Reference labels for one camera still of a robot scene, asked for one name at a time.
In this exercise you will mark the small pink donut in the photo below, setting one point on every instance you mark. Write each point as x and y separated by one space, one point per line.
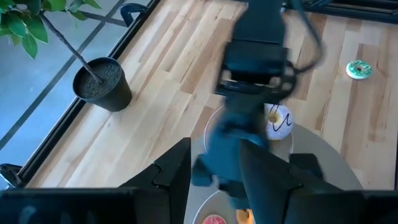
214 220

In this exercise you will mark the small green donut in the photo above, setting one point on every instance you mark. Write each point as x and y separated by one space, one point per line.
353 73

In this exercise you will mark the large pink frosted donut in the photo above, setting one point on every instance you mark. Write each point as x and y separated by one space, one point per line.
281 129

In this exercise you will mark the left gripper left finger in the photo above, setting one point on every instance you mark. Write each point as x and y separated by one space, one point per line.
174 174

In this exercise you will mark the black frame clamp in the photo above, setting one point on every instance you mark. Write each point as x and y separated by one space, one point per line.
132 12
9 174

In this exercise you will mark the small yellow donut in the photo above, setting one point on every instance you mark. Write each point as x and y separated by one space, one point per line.
244 217

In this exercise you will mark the small beige round plate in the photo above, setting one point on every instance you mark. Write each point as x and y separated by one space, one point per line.
281 146

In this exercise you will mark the round grey textured placemat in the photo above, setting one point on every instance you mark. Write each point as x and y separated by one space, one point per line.
326 168

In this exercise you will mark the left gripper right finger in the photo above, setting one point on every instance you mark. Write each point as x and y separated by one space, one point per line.
267 193

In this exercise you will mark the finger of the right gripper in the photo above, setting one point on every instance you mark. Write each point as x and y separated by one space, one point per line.
231 196

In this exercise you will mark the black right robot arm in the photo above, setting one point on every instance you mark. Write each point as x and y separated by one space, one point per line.
259 18

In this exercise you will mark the green potted plant black pot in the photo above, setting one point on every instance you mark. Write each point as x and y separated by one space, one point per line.
102 84

